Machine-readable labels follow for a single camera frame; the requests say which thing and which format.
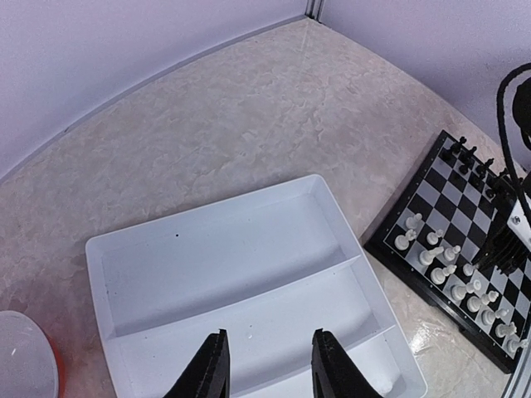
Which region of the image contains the white chess piece eleventh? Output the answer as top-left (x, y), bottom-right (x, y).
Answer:
top-left (426, 229), bottom-right (444, 245)

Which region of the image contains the front aluminium rail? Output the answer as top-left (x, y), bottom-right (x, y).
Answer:
top-left (502, 345), bottom-right (530, 398)

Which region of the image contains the white chess piece twelfth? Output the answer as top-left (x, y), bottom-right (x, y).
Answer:
top-left (462, 264), bottom-right (475, 277)

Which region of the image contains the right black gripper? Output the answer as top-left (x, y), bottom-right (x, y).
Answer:
top-left (473, 173), bottom-right (529, 276)

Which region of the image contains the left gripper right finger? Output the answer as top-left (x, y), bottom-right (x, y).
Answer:
top-left (311, 329), bottom-right (382, 398)

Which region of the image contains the white pawn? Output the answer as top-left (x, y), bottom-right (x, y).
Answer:
top-left (506, 338), bottom-right (529, 355)

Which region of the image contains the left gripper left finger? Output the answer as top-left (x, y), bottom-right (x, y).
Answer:
top-left (163, 329), bottom-right (231, 398)

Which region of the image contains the orange white bowl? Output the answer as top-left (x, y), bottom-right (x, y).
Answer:
top-left (1, 310), bottom-right (61, 397)

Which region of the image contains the right aluminium frame post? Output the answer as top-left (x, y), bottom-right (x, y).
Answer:
top-left (304, 0), bottom-right (324, 22)

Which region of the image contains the black white chess board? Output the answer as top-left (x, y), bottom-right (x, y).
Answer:
top-left (365, 131), bottom-right (530, 374)

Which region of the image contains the row of black chess pieces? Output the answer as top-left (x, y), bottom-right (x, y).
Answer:
top-left (431, 131), bottom-right (515, 206)

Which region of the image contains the white divided plastic tray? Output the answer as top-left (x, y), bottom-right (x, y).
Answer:
top-left (85, 174), bottom-right (427, 397)

